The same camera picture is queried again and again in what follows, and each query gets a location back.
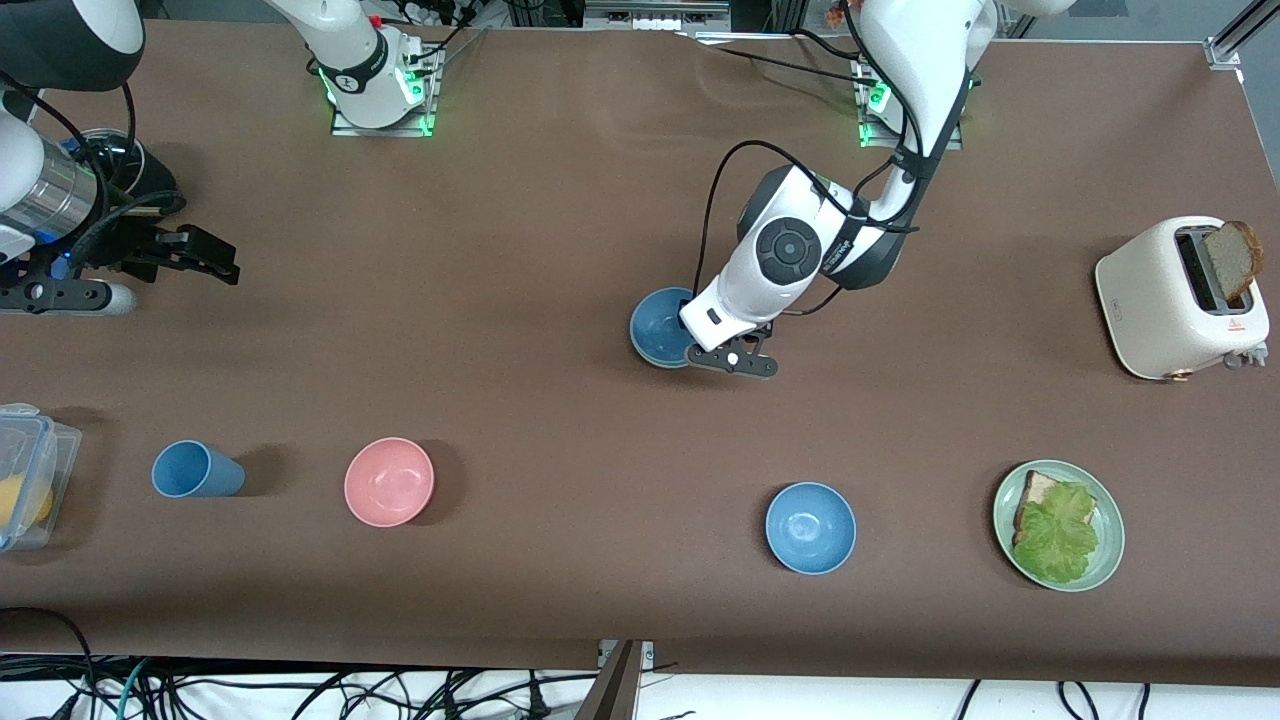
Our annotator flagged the blue bowl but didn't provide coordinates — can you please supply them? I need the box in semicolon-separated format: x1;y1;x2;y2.
765;482;858;576
629;287;701;367

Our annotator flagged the pink bowl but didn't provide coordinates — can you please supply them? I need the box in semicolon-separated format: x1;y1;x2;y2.
344;437;436;528

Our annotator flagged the black pot with glass lid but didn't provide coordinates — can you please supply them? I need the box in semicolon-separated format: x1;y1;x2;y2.
60;127;183;206

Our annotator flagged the blue cup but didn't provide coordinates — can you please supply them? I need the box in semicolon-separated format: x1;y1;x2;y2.
151;440;246;499

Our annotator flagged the clear plastic container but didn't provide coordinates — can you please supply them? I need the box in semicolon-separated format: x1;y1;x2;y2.
0;403;83;553

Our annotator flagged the yellow food item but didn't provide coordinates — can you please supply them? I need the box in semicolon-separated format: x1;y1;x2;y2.
0;475;54;532

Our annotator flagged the brown table cover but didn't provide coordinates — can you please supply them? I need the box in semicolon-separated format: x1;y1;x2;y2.
0;18;1280;691

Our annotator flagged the bread slice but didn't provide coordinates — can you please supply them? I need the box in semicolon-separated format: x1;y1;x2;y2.
1013;470;1077;546

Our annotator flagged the green lettuce leaf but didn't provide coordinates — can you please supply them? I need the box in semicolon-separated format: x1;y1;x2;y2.
1012;483;1099;586

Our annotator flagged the aluminium profile bar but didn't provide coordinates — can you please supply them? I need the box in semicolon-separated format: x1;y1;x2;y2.
574;640;655;720

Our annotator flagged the cream white toaster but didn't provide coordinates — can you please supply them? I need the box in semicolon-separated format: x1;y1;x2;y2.
1094;216;1272;384

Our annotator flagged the pale green plate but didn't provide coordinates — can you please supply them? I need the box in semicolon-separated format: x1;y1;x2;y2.
992;459;1126;593

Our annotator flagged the brown toast slice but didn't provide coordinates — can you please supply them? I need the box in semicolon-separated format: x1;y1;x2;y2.
1202;220;1265;305

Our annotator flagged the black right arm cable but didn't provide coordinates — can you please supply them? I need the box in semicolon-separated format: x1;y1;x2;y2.
0;75;139;273

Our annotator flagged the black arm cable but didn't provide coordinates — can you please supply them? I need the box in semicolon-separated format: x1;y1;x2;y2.
693;138;921;317
0;75;139;273

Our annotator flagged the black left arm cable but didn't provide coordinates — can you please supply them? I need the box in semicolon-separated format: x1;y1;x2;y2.
693;138;921;317

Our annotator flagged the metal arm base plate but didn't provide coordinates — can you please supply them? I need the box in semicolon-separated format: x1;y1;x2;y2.
329;45;439;139
857;58;967;152

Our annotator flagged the black base power cable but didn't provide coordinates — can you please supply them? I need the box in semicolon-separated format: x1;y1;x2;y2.
678;28;883;89

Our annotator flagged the grey metal rack frame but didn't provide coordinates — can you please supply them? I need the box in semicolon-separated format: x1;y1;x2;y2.
584;0;733;32

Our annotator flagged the black looped cable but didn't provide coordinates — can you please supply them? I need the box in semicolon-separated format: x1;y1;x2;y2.
0;606;99;720

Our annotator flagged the teal cable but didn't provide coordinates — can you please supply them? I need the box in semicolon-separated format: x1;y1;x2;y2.
112;657;153;720

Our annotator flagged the aluminium frame corner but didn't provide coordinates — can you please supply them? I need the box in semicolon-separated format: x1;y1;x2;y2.
1204;0;1280;71

